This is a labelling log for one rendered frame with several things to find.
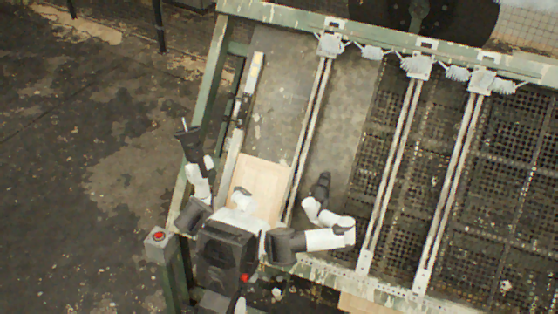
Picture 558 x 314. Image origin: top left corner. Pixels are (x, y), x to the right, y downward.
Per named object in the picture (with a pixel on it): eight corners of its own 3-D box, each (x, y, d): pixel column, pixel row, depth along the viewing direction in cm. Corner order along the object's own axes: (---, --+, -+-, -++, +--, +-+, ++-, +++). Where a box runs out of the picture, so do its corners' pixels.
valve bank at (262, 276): (196, 287, 281) (193, 262, 264) (208, 268, 291) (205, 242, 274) (279, 318, 269) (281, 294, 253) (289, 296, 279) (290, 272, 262)
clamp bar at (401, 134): (352, 268, 257) (346, 279, 234) (418, 41, 247) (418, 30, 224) (371, 274, 255) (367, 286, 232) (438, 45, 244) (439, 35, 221)
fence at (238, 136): (213, 221, 277) (210, 221, 273) (256, 52, 268) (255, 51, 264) (221, 223, 275) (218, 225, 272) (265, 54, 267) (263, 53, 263)
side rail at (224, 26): (178, 206, 288) (169, 208, 278) (226, 17, 279) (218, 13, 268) (187, 209, 287) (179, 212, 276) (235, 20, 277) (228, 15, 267)
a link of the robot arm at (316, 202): (313, 204, 250) (305, 221, 243) (305, 189, 244) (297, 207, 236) (333, 204, 244) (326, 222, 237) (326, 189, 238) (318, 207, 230)
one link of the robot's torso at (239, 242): (247, 316, 207) (261, 242, 195) (174, 288, 215) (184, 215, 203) (271, 279, 234) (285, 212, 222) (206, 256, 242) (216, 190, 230)
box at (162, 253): (147, 262, 271) (142, 241, 258) (159, 245, 279) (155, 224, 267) (166, 269, 268) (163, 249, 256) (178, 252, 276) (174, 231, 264)
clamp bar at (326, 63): (270, 240, 268) (256, 249, 245) (330, 21, 258) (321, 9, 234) (288, 245, 266) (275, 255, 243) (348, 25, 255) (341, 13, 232)
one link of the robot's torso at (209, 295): (216, 343, 214) (221, 309, 208) (189, 331, 217) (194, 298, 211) (241, 307, 240) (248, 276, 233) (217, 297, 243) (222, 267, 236)
